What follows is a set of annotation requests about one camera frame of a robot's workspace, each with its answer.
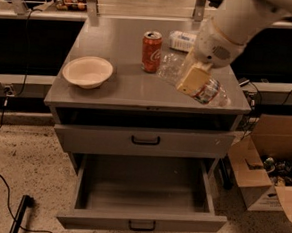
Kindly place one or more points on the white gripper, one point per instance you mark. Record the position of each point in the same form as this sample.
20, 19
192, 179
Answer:
213, 46

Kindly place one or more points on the clear plastic water bottle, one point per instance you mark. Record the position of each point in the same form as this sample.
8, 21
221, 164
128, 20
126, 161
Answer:
212, 93

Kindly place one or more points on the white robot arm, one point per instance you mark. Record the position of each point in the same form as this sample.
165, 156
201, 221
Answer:
241, 20

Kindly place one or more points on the white labelled plastic bottle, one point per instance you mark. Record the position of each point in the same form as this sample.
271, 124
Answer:
181, 41

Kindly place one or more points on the grey drawer cabinet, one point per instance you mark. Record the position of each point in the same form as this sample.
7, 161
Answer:
132, 97

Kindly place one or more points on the grey closed upper drawer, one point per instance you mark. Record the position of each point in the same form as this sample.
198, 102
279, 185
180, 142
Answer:
143, 142

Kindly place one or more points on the grey open lower drawer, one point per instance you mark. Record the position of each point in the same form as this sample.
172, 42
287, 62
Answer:
142, 194

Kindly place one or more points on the red soda can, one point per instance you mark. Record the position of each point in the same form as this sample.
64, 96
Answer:
152, 49

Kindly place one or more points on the white paper bowl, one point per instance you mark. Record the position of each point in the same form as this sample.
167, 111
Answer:
87, 72

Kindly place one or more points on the brown cardboard box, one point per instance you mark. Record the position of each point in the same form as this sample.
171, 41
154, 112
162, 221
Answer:
271, 137

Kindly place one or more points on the black bar on floor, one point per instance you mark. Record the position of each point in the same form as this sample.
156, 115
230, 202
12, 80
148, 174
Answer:
26, 203

